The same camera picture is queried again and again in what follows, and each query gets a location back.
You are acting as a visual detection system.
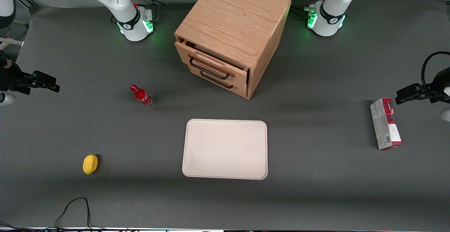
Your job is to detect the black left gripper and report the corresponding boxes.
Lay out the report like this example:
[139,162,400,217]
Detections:
[395,67,450,105]

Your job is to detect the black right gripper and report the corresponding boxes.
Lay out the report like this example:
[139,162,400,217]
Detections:
[0,50,60,95]

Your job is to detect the red and white carton box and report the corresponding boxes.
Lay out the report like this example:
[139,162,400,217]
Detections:
[370,98,403,150]

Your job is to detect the yellow lemon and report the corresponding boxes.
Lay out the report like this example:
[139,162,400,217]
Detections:
[83,154,99,175]

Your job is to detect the red soda bottle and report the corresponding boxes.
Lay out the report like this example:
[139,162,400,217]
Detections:
[130,84,154,108]

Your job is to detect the dark grey table mat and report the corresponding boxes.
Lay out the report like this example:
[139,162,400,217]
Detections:
[0,0,450,231]

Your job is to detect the oak wooden cabinet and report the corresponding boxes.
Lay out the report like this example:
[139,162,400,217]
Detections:
[174,0,292,100]

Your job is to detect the beige plastic tray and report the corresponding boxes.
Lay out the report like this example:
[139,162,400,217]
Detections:
[182,119,268,180]

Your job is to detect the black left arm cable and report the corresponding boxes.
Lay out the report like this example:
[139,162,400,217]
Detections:
[421,51,450,93]

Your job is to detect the white metal frame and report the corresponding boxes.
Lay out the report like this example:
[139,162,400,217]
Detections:
[0,19,29,50]

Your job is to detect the black looped floor cable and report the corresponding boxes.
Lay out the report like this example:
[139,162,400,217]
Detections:
[55,197,93,231]

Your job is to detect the black left arm base cables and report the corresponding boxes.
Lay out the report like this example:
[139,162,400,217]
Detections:
[290,0,329,21]

